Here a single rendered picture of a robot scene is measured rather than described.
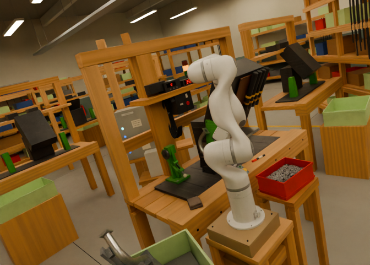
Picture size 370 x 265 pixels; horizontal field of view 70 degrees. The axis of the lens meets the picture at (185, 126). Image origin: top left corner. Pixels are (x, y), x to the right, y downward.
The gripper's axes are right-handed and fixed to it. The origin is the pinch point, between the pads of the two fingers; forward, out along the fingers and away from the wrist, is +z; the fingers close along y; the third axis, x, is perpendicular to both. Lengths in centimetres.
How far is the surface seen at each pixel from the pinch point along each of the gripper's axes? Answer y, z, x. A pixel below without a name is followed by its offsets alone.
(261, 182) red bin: -32.2, 9.2, -14.5
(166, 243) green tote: -19, 29, 57
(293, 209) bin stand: -56, 9, -9
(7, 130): 592, 363, -143
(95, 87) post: 78, -5, 37
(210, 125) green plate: 20.5, -0.8, -24.0
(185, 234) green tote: -23, 25, 49
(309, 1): 113, -161, -423
